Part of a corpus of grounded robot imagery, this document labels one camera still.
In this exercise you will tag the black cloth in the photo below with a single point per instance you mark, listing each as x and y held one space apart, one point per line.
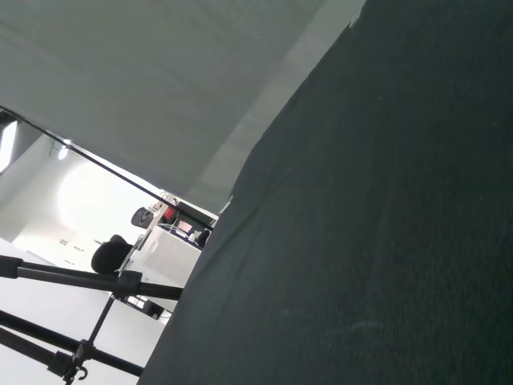
360 220

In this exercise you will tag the black partition rail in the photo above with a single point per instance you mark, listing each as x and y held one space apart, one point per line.
108 170

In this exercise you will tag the black tripod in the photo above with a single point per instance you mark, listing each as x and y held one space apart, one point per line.
80 280

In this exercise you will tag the black office chair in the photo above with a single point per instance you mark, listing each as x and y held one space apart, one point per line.
108 254

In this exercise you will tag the grey-backed office chair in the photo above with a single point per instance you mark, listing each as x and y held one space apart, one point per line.
141 217

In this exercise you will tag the white desk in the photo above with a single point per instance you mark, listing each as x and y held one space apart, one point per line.
176 244

